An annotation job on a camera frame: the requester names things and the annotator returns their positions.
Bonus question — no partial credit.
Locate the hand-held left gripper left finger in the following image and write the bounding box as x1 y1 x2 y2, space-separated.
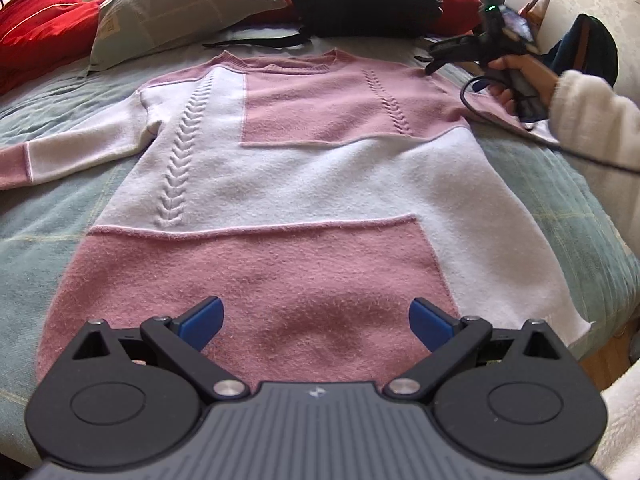
72 296 251 403

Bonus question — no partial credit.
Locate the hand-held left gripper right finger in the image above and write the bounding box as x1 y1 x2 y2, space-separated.
384 298 571 403

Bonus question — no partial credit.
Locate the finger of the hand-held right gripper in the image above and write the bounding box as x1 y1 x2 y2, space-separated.
428 36 483 57
424 54 483 77

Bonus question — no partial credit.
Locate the pink and white sweater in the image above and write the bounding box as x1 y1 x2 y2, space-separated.
0 49 593 391

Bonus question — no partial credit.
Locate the person's right hand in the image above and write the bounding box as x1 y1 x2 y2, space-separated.
487 53 560 115

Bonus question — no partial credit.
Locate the white fluffy robe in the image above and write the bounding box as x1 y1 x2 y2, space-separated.
592 360 640 480

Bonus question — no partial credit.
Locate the grey green pillow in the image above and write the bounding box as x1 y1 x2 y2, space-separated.
82 0 291 77

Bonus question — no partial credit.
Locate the red pillow with gold piping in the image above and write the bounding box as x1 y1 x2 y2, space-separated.
0 0 108 96

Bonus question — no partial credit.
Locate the black cable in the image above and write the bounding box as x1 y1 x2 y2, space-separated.
460 76 640 176

